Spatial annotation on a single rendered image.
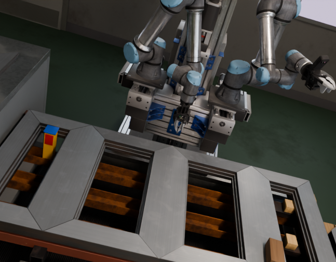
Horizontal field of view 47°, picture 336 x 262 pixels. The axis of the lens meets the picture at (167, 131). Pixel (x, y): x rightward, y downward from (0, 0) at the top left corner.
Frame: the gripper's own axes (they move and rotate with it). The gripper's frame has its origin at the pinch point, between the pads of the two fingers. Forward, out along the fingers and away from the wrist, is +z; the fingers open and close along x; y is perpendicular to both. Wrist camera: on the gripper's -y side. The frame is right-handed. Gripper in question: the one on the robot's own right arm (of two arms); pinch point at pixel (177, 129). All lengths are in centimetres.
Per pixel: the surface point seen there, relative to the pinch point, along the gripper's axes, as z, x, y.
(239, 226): 8, 34, 55
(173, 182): 5.6, 1.8, 38.2
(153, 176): 5.6, -8.0, 37.3
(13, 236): 12, -56, 83
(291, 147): 93, 139, -166
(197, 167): 8.5, 13.9, 18.6
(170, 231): 6, 3, 69
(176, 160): 5.6, 2.3, 20.5
